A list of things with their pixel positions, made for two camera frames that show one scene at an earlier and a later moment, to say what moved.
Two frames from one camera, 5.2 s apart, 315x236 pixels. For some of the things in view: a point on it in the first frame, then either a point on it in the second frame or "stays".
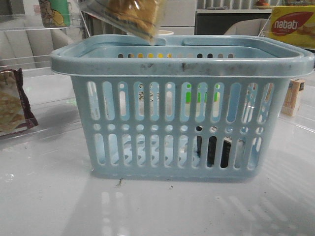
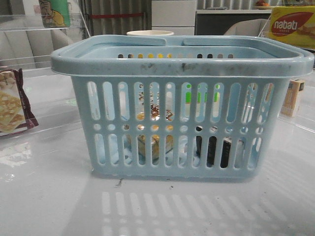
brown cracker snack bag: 15,112 stays
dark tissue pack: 226,150 stays
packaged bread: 140,18 -> 155,116
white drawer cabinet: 178,16 stays
